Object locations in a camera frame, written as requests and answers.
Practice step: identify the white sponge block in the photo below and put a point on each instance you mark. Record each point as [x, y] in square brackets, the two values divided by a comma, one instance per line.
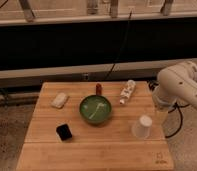
[59, 100]

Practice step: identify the green bowl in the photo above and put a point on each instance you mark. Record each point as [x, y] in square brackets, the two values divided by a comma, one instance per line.
[95, 109]

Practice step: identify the white tube with label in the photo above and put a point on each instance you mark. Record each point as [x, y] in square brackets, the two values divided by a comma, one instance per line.
[127, 91]

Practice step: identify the small red-brown bottle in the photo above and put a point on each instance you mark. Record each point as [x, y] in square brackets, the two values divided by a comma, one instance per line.
[98, 89]

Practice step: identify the wooden cutting board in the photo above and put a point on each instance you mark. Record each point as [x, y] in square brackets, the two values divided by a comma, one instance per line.
[110, 147]

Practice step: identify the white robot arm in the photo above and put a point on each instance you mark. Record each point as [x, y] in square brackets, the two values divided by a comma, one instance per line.
[176, 81]

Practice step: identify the black eraser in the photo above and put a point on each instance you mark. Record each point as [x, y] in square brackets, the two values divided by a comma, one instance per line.
[64, 132]

